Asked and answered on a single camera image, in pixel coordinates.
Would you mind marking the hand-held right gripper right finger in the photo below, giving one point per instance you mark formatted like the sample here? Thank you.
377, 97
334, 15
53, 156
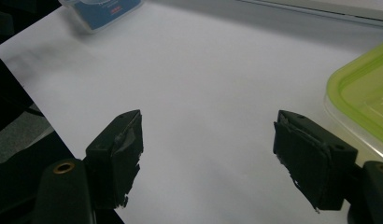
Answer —
311, 161

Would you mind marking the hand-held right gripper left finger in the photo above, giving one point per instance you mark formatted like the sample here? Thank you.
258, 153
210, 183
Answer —
113, 155

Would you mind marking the clear container with green lid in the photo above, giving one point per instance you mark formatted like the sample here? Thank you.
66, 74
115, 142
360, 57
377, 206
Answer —
364, 99

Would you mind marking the clear container with blue lid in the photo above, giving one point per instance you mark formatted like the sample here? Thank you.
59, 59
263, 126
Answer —
108, 12

